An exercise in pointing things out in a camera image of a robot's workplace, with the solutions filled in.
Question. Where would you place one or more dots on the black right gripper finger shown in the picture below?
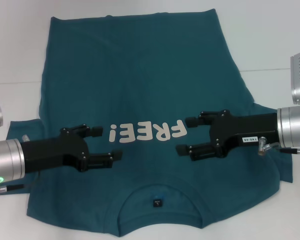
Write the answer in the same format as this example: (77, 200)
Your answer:
(202, 152)
(192, 121)

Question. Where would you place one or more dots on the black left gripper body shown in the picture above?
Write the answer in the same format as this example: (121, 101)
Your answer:
(52, 152)

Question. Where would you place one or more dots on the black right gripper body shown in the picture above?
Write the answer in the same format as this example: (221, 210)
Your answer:
(247, 128)

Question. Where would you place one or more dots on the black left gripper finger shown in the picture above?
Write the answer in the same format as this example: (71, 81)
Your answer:
(96, 132)
(100, 161)

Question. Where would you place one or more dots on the teal blue printed t-shirt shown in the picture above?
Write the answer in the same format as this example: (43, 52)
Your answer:
(150, 75)

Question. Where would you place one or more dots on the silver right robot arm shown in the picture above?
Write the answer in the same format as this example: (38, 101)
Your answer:
(292, 125)

